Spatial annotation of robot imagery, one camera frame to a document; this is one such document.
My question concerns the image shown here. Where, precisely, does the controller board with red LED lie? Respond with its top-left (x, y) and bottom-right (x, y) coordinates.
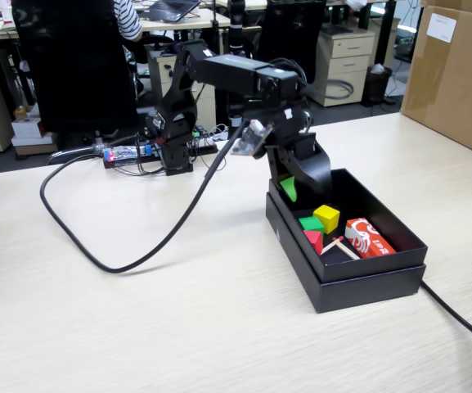
top-left (102, 141), bottom-right (220, 169)

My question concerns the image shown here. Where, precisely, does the black pole with white bands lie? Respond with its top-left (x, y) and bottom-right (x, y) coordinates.
top-left (227, 0), bottom-right (247, 138)

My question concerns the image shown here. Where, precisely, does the black cardboard box lid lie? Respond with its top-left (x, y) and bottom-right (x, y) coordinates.
top-left (264, 192), bottom-right (427, 314)

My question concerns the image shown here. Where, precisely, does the beige drawer cabinet with handles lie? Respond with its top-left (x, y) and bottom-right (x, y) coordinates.
top-left (147, 44), bottom-right (216, 120)

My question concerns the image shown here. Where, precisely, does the flat white box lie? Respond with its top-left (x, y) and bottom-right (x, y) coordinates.
top-left (11, 133), bottom-right (56, 147)

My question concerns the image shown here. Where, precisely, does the person in striped shirt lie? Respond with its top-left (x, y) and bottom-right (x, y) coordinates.
top-left (112, 0), bottom-right (143, 62)

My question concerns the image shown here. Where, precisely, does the thick black camera cable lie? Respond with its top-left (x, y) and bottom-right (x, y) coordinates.
top-left (38, 120), bottom-right (249, 274)

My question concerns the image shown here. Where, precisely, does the black trash bin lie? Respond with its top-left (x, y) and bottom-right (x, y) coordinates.
top-left (362, 65), bottom-right (394, 106)

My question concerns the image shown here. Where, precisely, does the beige three-drawer cabinet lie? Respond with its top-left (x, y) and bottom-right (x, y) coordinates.
top-left (303, 30), bottom-right (376, 108)

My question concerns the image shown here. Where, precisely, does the wooden matchstick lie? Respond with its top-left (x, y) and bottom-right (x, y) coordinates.
top-left (332, 236), bottom-right (362, 261)
top-left (321, 234), bottom-right (345, 255)

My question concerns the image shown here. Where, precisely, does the black cardboard box tray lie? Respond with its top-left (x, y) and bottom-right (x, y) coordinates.
top-left (267, 167), bottom-right (429, 283)

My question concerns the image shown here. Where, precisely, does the thick black power cable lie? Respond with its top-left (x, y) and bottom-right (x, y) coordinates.
top-left (419, 280), bottom-right (472, 393)

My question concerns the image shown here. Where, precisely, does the red wooden cube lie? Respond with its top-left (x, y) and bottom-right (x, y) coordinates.
top-left (303, 229), bottom-right (325, 256)

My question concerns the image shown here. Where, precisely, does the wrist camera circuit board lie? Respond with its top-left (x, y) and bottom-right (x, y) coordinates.
top-left (230, 120), bottom-right (274, 160)

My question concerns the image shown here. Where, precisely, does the thin black stand pole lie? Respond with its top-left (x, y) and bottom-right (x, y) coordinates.
top-left (211, 0), bottom-right (222, 54)

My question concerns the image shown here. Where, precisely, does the red and white matchbox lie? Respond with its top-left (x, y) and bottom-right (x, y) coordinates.
top-left (344, 216), bottom-right (397, 260)

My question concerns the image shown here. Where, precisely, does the yellow wooden cube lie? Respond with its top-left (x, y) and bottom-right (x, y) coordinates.
top-left (312, 204), bottom-right (341, 235)

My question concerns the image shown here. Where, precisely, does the black laptop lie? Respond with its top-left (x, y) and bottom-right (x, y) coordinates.
top-left (139, 0), bottom-right (202, 24)

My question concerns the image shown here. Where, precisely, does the large brown cardboard box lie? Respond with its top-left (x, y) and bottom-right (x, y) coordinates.
top-left (399, 0), bottom-right (472, 163)

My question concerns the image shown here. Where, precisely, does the small white carton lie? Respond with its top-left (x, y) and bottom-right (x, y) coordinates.
top-left (11, 117), bottom-right (43, 139)

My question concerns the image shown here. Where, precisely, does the green wooden cube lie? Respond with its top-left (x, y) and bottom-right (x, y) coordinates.
top-left (299, 215), bottom-right (326, 235)

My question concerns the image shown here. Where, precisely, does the black swivel office chair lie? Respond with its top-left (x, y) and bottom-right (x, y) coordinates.
top-left (251, 0), bottom-right (329, 130)

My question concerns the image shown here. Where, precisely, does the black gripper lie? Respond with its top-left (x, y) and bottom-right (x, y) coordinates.
top-left (245, 97), bottom-right (334, 204)

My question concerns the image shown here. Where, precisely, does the thin black wire bundle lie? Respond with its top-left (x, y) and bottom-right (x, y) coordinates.
top-left (131, 122), bottom-right (229, 177)

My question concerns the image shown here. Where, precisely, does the large black office chair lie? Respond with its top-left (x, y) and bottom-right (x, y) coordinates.
top-left (10, 0), bottom-right (141, 165)

